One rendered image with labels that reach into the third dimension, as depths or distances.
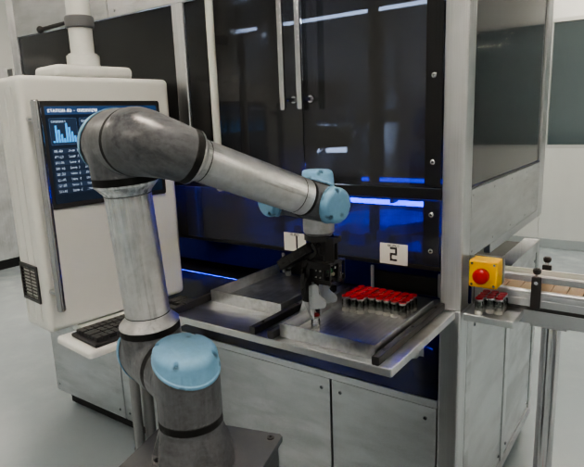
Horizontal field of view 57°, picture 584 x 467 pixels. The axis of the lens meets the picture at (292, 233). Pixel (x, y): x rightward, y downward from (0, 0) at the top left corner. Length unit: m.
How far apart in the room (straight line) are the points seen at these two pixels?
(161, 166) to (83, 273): 0.95
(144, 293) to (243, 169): 0.30
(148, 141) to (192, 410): 0.45
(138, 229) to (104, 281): 0.84
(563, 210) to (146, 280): 5.40
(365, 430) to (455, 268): 0.63
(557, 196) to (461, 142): 4.70
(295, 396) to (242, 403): 0.26
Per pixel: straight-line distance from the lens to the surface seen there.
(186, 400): 0.98
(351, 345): 1.25
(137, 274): 1.03
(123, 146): 0.90
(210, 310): 1.57
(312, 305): 1.33
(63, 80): 1.75
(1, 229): 6.23
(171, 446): 1.03
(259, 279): 1.81
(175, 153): 0.89
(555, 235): 6.18
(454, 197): 1.47
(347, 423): 1.86
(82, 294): 1.81
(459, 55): 1.46
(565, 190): 6.10
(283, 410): 2.00
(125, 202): 1.00
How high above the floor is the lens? 1.40
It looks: 12 degrees down
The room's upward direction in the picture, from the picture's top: 2 degrees counter-clockwise
